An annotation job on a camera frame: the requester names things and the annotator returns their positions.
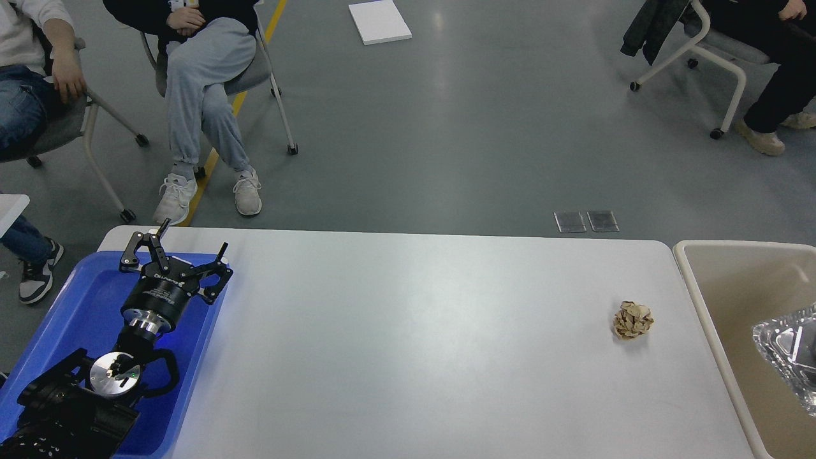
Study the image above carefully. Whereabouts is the white chair right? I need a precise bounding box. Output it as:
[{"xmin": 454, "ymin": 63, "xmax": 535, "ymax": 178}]
[{"xmin": 629, "ymin": 1, "xmax": 771, "ymax": 140}]

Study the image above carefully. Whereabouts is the person in black trousers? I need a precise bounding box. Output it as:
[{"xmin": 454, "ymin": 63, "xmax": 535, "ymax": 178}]
[{"xmin": 701, "ymin": 0, "xmax": 816, "ymax": 157}]

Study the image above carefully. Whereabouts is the left metal floor plate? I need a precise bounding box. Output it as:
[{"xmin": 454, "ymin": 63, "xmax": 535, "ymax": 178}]
[{"xmin": 553, "ymin": 211, "xmax": 588, "ymax": 233}]

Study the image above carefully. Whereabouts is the grey chair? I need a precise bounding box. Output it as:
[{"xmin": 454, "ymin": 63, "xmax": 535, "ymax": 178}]
[
  {"xmin": 140, "ymin": 29, "xmax": 298, "ymax": 155},
  {"xmin": 0, "ymin": 38, "xmax": 150, "ymax": 222}
]

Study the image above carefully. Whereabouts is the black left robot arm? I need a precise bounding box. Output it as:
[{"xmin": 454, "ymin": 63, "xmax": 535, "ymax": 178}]
[{"xmin": 2, "ymin": 224, "xmax": 233, "ymax": 458}]

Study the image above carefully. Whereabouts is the right metal floor plate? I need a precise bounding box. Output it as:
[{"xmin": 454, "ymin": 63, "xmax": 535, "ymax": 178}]
[{"xmin": 586, "ymin": 211, "xmax": 620, "ymax": 232}]

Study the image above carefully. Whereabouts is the metal floor plate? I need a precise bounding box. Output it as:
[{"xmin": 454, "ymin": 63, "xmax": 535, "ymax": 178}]
[
  {"xmin": 553, "ymin": 211, "xmax": 588, "ymax": 233},
  {"xmin": 586, "ymin": 211, "xmax": 620, "ymax": 232}
]

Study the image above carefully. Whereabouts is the crumpled brown paper ball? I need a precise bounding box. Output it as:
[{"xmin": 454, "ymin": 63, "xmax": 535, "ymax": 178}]
[{"xmin": 613, "ymin": 300, "xmax": 655, "ymax": 340}]

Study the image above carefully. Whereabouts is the grey chair left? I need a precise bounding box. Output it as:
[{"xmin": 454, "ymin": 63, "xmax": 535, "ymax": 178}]
[{"xmin": 0, "ymin": 38, "xmax": 150, "ymax": 222}]

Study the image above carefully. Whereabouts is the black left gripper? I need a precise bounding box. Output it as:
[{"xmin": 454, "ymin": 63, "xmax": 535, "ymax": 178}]
[{"xmin": 120, "ymin": 218, "xmax": 233, "ymax": 333}]

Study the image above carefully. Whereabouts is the person in blue jeans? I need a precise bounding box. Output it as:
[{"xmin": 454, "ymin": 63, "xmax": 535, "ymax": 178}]
[{"xmin": 1, "ymin": 1, "xmax": 87, "ymax": 305}]

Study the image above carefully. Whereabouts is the white flat box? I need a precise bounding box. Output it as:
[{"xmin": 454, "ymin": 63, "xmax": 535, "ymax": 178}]
[{"xmin": 349, "ymin": 1, "xmax": 412, "ymax": 45}]

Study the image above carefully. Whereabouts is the beige plastic bin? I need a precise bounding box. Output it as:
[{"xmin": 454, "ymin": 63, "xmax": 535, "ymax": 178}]
[{"xmin": 673, "ymin": 240, "xmax": 815, "ymax": 458}]

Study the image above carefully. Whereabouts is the person in grey sweatpants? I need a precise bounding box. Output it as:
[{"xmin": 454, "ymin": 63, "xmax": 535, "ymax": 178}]
[{"xmin": 104, "ymin": 1, "xmax": 262, "ymax": 226}]

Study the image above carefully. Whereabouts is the blue plastic tray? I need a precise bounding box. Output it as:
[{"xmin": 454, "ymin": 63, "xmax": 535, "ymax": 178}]
[{"xmin": 1, "ymin": 252, "xmax": 222, "ymax": 458}]

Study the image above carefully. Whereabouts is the dark jacket on chair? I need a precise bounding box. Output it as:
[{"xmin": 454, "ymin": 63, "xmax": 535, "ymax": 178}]
[{"xmin": 620, "ymin": 1, "xmax": 690, "ymax": 65}]

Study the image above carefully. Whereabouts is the aluminium foil tray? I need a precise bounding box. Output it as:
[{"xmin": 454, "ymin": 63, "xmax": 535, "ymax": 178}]
[{"xmin": 752, "ymin": 304, "xmax": 815, "ymax": 416}]

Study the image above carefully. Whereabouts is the white table corner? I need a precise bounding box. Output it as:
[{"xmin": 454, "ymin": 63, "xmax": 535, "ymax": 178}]
[{"xmin": 0, "ymin": 194, "xmax": 30, "ymax": 237}]

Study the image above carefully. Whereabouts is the grey chair middle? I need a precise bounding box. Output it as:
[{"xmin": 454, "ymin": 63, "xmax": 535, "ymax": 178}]
[{"xmin": 140, "ymin": 29, "xmax": 298, "ymax": 155}]

